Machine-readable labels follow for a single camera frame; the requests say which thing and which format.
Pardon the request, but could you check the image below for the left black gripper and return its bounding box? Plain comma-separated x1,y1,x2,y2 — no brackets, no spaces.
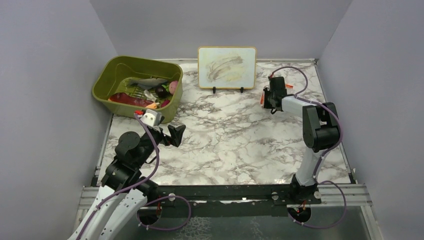
135,116,187,167

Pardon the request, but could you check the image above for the orange toy carrot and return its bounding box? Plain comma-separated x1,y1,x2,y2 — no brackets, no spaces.
145,102,161,109

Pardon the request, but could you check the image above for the pink purple toy onion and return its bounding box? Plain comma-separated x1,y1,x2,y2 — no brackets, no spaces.
168,81,179,95

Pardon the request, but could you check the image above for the clear zip bag orange zipper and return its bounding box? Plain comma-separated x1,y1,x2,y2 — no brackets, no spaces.
260,84,293,108

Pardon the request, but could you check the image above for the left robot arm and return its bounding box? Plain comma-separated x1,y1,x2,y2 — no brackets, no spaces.
70,125,186,240

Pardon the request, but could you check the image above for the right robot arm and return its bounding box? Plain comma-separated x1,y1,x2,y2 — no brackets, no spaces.
261,76,341,204

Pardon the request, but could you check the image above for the white toy mushroom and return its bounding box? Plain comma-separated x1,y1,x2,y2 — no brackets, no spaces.
143,90,157,103

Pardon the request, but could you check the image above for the grey toy fish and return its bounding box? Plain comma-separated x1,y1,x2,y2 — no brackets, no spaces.
127,78,168,90

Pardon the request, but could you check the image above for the framed painting on stand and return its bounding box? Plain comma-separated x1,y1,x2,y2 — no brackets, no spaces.
197,46,257,92

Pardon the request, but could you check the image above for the olive green plastic bin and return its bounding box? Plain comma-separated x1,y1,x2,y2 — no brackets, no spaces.
91,55,183,124

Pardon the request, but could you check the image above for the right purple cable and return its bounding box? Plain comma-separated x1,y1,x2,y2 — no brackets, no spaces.
268,66,348,230

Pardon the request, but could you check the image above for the purple cable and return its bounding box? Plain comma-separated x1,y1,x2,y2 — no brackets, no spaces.
74,111,192,240
268,66,348,230

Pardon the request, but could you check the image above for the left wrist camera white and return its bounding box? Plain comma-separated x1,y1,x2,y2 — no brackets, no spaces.
141,109,163,127

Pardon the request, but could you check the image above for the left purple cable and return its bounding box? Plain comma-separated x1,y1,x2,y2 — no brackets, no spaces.
74,111,192,240

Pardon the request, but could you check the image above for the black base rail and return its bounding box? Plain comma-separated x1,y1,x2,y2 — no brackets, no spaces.
136,184,322,220

